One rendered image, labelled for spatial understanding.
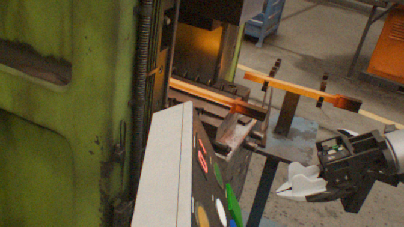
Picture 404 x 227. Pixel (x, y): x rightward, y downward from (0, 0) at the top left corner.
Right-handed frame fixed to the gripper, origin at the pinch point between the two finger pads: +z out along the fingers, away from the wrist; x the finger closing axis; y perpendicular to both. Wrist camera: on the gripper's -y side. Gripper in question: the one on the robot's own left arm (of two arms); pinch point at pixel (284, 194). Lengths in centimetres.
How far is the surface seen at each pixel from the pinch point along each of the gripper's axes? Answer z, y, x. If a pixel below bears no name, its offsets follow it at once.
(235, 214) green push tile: 9.6, 2.0, 3.4
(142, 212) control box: 17.0, 22.5, 19.9
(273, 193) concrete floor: 12, -115, -127
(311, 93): -19, -22, -71
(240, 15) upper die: -3.4, 25.7, -35.4
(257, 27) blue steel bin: -22, -109, -415
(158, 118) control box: 16.9, 22.5, -4.0
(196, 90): 17, 4, -51
